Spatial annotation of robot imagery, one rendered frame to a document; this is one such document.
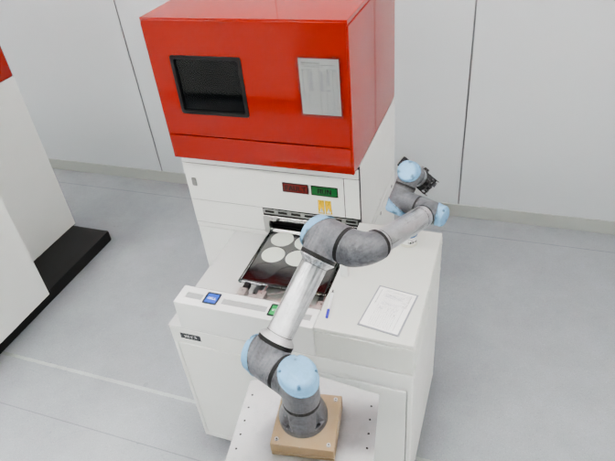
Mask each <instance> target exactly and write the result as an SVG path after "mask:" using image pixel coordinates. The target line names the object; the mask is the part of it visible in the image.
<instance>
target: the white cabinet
mask: <svg viewBox="0 0 615 461"><path fill-rule="evenodd" d="M440 269H441V268H440V265H439V269H438V273H437V279H436V283H435V288H434V292H433V295H432V299H431V304H430V309H429V311H428V315H427V319H426V326H425V330H424V334H423V338H422V342H421V346H420V349H419V353H418V358H417V362H416V368H415V372H414V375H409V374H405V373H401V372H396V371H391V370H384V369H379V368H375V367H370V366H366V365H361V364H357V363H352V362H348V361H344V360H339V359H332V358H327V357H322V356H318V355H316V357H315V356H310V355H307V354H302V353H297V352H294V351H292V353H291V355H296V356H298V355H303V356H305V357H307V358H309V359H311V360H312V361H313V362H314V364H315V365H316V367H317V369H318V375H319V376H320V377H323V378H326V379H330V380H333V381H337V382H341V383H344V384H347V385H350V386H352V387H356V388H359V389H362V390H365V391H370V392H373V393H376V394H379V406H378V417H377V427H376V437H375V448H374V458H373V461H415V456H416V451H417V447H418V442H419V438H420V434H421V429H422V424H423V420H424V415H425V410H426V403H427V398H428V394H429V389H430V384H431V380H432V376H433V366H434V353H435V340H436V327H437V301H438V288H439V276H440ZM169 327H170V330H171V333H172V336H173V338H174V341H175V343H176V346H177V349H178V354H179V356H180V359H181V362H182V365H183V368H184V371H185V373H186V376H187V379H188V382H189V386H190V388H191V391H192V394H193V397H194V400H195V403H196V405H197V408H198V411H199V414H200V419H201V421H202V424H203V427H204V429H205V432H206V434H210V435H213V436H217V437H220V438H223V439H227V440H232V438H233V435H234V431H235V428H236V425H237V423H238V420H239V416H240V413H241V410H242V407H243V402H244V399H245V396H246V393H247V391H248V387H249V384H250V381H255V380H258V379H256V378H255V377H253V376H252V375H251V374H250V373H249V372H248V371H247V370H245V369H244V367H243V365H242V363H241V353H242V350H243V346H244V344H245V341H241V340H237V339H232V338H225V337H220V336H215V335H212V334H207V333H202V332H198V331H194V330H189V329H185V328H180V327H172V326H169Z"/></svg>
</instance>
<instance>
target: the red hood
mask: <svg viewBox="0 0 615 461"><path fill-rule="evenodd" d="M139 19H140V22H141V23H140V25H141V28H142V31H143V35H144V39H145V43H146V48H147V52H148V56H149V59H150V63H151V66H152V70H153V73H154V77H155V81H156V86H157V90H158V94H159V98H160V101H161V104H162V108H163V112H164V115H165V119H166V123H167V129H168V132H169V136H170V140H171V143H172V146H173V150H174V154H175V156H176V157H186V158H195V159H204V160H212V161H222V162H231V163H240V164H249V165H258V166H275V167H284V168H294V169H302V170H311V171H320V172H330V173H339V174H347V175H354V174H355V172H356V171H357V169H358V167H359V165H360V163H361V161H362V159H363V157H364V155H365V153H366V151H367V149H368V147H369V145H370V143H371V141H372V139H373V137H374V135H375V133H376V131H377V130H378V128H379V126H380V124H381V122H382V120H383V118H384V116H385V114H386V112H387V110H388V108H389V106H390V104H391V102H392V100H393V98H394V0H169V1H167V2H165V3H164V4H163V5H160V6H159V7H157V8H155V9H153V10H151V11H150V12H148V13H146V14H144V15H143V16H140V17H139Z"/></svg>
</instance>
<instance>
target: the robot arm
mask: <svg viewBox="0 0 615 461"><path fill-rule="evenodd" d="M397 165H398V168H397V175H398V177H397V179H396V181H395V184H394V187H393V190H392V192H391V194H390V197H389V198H388V200H387V203H386V206H385V209H386V210H387V211H389V212H391V213H393V214H395V215H397V216H400V217H399V218H397V219H396V220H393V221H392V222H390V223H388V224H386V225H385V226H383V227H381V228H380V229H379V230H376V229H374V230H369V231H361V230H357V229H354V228H353V227H351V226H349V225H347V224H344V223H342V222H340V221H338V220H335V219H334V218H332V217H328V216H326V215H317V216H315V217H313V218H311V219H310V220H309V221H308V222H307V223H306V224H305V225H304V227H303V228H302V231H301V232H300V238H299V240H300V242H301V244H302V245H303V246H302V248H301V250H300V252H301V255H302V259H301V261H300V263H299V265H298V267H297V269H296V271H295V273H294V275H293V277H292V279H291V281H290V283H289V285H288V287H287V289H286V291H285V293H284V295H283V297H282V299H281V301H280V303H279V305H278V307H277V309H276V311H275V313H274V315H273V317H272V319H271V321H270V323H269V325H268V327H267V328H264V329H261V330H260V332H259V334H254V335H252V336H250V339H247V341H246V342H245V344H244V346H243V350H242V353H241V363H242V365H243V367H244V369H245V370H247V371H248V372H249V373H250V374H251V375H252V376H253V377H255V378H256V379H258V380H259V381H261V382H262V383H263V384H265V385H266V386H267V387H269V388H270V389H272V390H273V391H275V392H276V393H277V394H279V395H280V396H281V397H282V404H281V406H280V409H279V421H280V424H281V426H282V428H283V430H284V431H285V432H286V433H287V434H289V435H291V436H293V437H295V438H309V437H312V436H315V435H316V434H318V433H320V432H321V431H322V430H323V428H324V427H325V425H326V423H327V421H328V409H327V405H326V403H325V402H324V401H323V400H322V398H321V397H320V389H319V375H318V369H317V367H316V365H315V364H314V362H313V361H312V360H311V359H309V358H307V357H305V356H303V355H298V356H296V355H291V353H292V350H293V348H294V344H293V341H292V339H293V337H294V335H295V334H296V332H297V329H298V327H299V325H300V323H301V321H302V319H303V317H304V315H305V313H306V312H307V310H308V307H309V305H310V303H311V301H312V299H313V297H314V295H315V293H316V292H317V290H318V287H319V285H320V283H321V281H322V279H323V277H324V275H325V273H326V271H327V270H329V269H331V268H334V266H335V264H336V263H339V264H341V265H343V266H347V267H363V266H368V265H371V264H374V263H377V262H380V261H381V260H383V259H384V258H386V257H387V256H388V255H389V254H390V252H391V250H392V249H394V248H395V247H397V246H398V245H400V244H401V243H403V242H405V241H407V240H408V239H410V238H411V237H413V236H414V235H416V234H417V233H418V232H420V231H422V230H423V229H425V228H426V227H428V226H429V225H431V224H434V225H435V226H436V225H437V226H438V227H441V226H443V225H444V224H445V223H446V222H447V220H448V216H449V208H448V206H445V205H443V204H441V203H440V202H439V203H438V202H436V201H434V200H432V199H429V198H425V197H422V196H420V195H417V194H416V193H415V189H416V188H417V189H419V190H420V191H421V192H422V193H423V194H424V195H426V196H427V194H426V193H427V192H429V189H431V188H432V187H435V186H436V184H437V183H436V182H438V181H437V180H436V179H435V178H433V177H432V176H431V175H430V174H429V173H428V171H429V169H428V168H426V167H425V168H424V167H423V166H420V165H419V164H418V163H417V162H414V161H411V160H409V159H408V158H406V157H405V156H404V157H403V158H402V159H401V161H400V162H399V163H398V164H397ZM438 183H439V182H438ZM422 190H424V191H425V192H423V191H422Z"/></svg>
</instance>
